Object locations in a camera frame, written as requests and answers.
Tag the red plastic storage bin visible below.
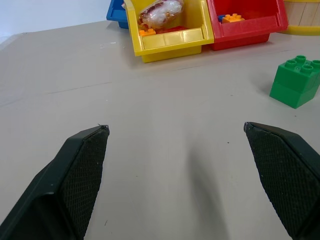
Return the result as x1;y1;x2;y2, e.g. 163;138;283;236
206;0;289;52

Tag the small orange toy brick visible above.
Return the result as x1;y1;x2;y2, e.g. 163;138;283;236
138;28;157;38

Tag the red toy brick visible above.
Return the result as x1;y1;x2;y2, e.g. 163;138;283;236
155;25;188;35

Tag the blue plastic storage bin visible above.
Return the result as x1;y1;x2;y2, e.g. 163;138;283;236
106;0;130;30

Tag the green toy block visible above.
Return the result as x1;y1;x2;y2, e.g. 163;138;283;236
269;55;320;110

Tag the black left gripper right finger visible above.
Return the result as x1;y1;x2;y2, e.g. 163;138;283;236
243;121;320;240

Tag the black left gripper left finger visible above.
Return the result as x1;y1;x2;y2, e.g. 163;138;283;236
0;124;110;240

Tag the yellow plastic storage bin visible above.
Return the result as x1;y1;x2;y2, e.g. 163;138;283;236
123;0;215;64

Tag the wooden bucket with yellow rim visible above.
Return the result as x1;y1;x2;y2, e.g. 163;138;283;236
281;0;320;37

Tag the clear plastic bag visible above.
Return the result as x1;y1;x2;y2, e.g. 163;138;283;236
136;0;185;29

